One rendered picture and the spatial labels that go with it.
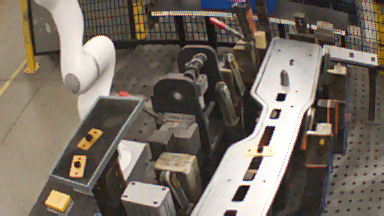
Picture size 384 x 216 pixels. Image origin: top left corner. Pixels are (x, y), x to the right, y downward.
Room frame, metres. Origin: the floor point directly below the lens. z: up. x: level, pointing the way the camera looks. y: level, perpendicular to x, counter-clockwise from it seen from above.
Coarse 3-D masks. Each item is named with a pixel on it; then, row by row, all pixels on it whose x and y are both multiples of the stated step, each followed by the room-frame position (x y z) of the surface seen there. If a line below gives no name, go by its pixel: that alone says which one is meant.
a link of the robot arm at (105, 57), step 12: (84, 48) 1.59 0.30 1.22; (96, 48) 1.59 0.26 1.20; (108, 48) 1.61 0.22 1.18; (108, 60) 1.60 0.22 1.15; (108, 72) 1.61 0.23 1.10; (96, 84) 1.60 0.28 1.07; (108, 84) 1.59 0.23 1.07; (84, 96) 1.57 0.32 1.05; (96, 96) 1.56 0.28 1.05; (84, 108) 1.54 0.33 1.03
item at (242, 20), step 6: (234, 6) 1.72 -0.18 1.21; (240, 6) 1.72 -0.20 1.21; (246, 6) 1.71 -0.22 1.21; (240, 12) 1.71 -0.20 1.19; (240, 18) 1.71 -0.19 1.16; (246, 18) 1.74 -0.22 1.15; (240, 24) 1.72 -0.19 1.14; (246, 24) 1.73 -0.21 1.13; (246, 30) 1.71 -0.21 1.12; (246, 36) 1.71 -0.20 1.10; (252, 36) 1.73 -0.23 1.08
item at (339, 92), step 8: (328, 72) 1.53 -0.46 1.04; (336, 72) 1.51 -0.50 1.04; (344, 72) 1.50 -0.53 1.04; (328, 80) 1.53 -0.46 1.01; (336, 80) 1.51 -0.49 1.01; (344, 80) 1.50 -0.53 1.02; (328, 88) 1.53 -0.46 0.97; (336, 88) 1.52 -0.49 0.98; (344, 88) 1.50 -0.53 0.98; (328, 96) 1.53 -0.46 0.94; (336, 96) 1.51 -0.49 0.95; (344, 96) 1.50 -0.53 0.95; (336, 104) 1.52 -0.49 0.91; (344, 104) 1.50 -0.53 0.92; (336, 112) 1.52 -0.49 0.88; (344, 112) 1.53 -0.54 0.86; (336, 120) 1.51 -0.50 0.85; (336, 128) 1.51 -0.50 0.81; (344, 128) 1.52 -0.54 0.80; (336, 136) 1.51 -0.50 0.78; (344, 136) 1.51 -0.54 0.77; (336, 144) 1.51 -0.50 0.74; (344, 144) 1.53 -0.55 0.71; (336, 152) 1.50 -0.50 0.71; (344, 152) 1.49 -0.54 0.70
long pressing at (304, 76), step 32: (288, 64) 1.67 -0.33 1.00; (320, 64) 1.66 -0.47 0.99; (256, 96) 1.50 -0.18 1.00; (288, 96) 1.48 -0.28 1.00; (256, 128) 1.34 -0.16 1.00; (288, 128) 1.32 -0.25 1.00; (224, 160) 1.23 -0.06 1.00; (288, 160) 1.18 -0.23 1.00; (224, 192) 1.10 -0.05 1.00; (256, 192) 1.07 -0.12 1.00
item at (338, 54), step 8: (336, 48) 1.76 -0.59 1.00; (344, 48) 1.76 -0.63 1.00; (336, 56) 1.70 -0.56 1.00; (344, 56) 1.69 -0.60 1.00; (360, 56) 1.68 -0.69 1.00; (368, 56) 1.68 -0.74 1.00; (376, 56) 1.67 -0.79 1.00; (360, 64) 1.64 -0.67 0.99; (368, 64) 1.62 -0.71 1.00; (376, 64) 1.61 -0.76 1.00
